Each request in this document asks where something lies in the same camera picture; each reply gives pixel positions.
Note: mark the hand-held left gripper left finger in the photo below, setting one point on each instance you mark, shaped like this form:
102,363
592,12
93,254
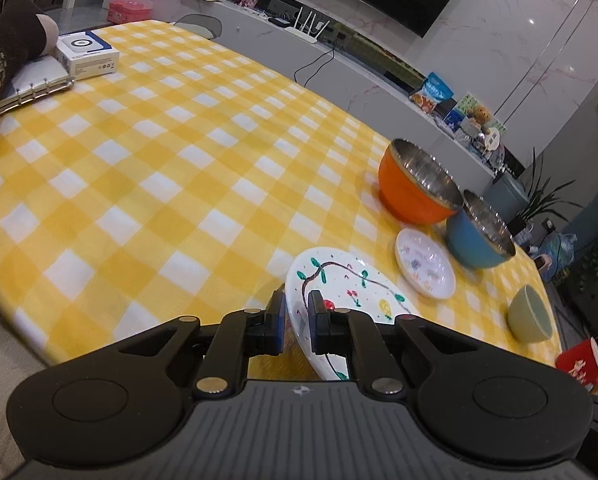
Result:
279,321

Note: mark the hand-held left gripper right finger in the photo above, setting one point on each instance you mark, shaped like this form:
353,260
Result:
314,322

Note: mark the large vine-patterned white plate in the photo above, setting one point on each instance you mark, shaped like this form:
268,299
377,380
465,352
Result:
339,270

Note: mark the small white sticker-print plate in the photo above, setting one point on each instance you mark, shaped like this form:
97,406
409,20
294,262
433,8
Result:
424,262

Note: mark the orange steel-lined bowl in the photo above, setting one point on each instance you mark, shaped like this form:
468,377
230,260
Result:
404,195

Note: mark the blue steel-lined bowl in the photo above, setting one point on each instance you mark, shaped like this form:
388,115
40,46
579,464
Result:
469,247

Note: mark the pale green ceramic bowl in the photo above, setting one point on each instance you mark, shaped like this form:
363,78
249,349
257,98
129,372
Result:
526,320

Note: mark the yellow checked tablecloth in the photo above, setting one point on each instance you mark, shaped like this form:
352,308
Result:
179,160

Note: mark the teal bin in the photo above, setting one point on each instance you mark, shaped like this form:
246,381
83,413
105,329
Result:
501,195

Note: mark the small pink appliance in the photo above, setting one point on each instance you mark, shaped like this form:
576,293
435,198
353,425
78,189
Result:
544,263

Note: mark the white media cabinet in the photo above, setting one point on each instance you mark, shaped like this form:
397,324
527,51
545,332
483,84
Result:
379,85

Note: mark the blue plastic bag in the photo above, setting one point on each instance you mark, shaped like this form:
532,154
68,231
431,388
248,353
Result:
559,250

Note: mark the blue snack bag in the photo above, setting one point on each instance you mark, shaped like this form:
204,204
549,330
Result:
434,92

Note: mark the potted green plant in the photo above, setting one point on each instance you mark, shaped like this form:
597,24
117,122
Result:
541,195

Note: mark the brown teddy bear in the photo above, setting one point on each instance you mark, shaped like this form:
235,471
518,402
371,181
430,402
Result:
481,117

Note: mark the red mug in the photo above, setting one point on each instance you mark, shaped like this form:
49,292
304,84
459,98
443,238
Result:
576,365

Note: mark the white router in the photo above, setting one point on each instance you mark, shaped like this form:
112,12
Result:
309,30

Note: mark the grey chair back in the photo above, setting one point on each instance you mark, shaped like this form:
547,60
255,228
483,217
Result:
196,22

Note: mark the white and blue box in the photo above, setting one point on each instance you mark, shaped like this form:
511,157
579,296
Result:
86,55

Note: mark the pink carry case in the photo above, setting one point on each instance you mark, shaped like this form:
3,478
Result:
129,7

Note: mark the brown fuzzy sock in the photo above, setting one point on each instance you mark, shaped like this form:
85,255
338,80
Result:
19,25

